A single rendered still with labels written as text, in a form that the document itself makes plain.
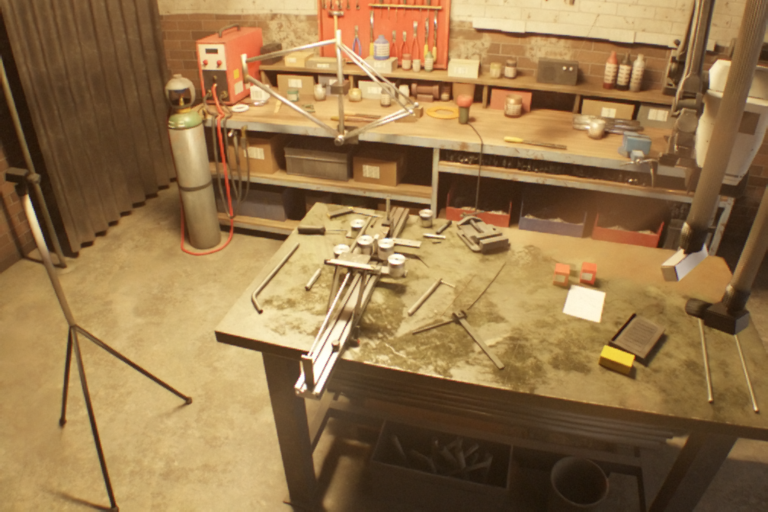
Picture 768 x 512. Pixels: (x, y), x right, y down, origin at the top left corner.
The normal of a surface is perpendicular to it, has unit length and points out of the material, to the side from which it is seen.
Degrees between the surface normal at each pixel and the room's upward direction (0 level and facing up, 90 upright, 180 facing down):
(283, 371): 90
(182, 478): 0
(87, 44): 91
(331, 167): 90
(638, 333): 0
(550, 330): 0
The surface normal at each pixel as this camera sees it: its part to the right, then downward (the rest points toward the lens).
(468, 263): 0.00, -0.86
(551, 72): -0.26, 0.48
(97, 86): 0.39, 0.48
